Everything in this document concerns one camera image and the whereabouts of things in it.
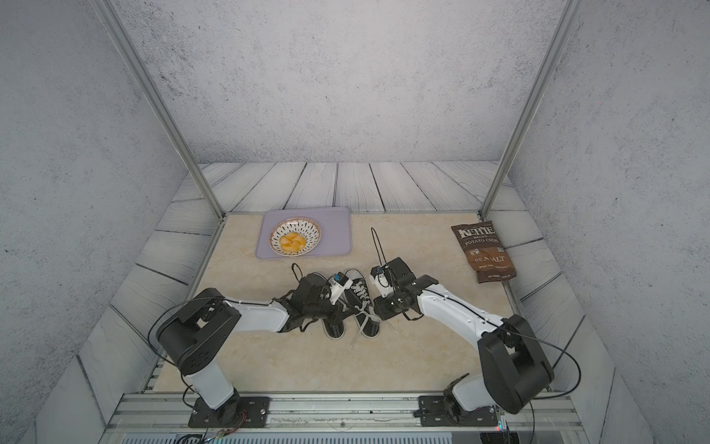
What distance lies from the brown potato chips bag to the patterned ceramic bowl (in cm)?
58

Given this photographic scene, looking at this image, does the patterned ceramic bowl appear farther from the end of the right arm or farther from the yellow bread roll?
the end of the right arm

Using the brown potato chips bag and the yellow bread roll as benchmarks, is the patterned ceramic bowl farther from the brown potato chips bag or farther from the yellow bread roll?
the brown potato chips bag

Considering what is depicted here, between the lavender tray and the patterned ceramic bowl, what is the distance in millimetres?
12

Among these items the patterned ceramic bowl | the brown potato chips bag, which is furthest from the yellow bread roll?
the brown potato chips bag

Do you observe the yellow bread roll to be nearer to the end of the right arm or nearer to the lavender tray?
the lavender tray

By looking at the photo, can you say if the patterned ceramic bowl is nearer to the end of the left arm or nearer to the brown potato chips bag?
the end of the left arm

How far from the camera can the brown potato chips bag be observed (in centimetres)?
101

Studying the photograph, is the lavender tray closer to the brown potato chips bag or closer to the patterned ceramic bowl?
the patterned ceramic bowl

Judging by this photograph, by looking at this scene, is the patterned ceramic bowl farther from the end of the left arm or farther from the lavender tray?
the end of the left arm

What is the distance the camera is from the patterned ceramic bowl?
1.09 meters

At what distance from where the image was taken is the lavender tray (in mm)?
1093

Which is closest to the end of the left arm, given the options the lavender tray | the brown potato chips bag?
the lavender tray

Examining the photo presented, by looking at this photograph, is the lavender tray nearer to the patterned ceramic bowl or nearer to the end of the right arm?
the patterned ceramic bowl

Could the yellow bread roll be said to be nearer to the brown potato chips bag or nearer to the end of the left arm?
the end of the left arm
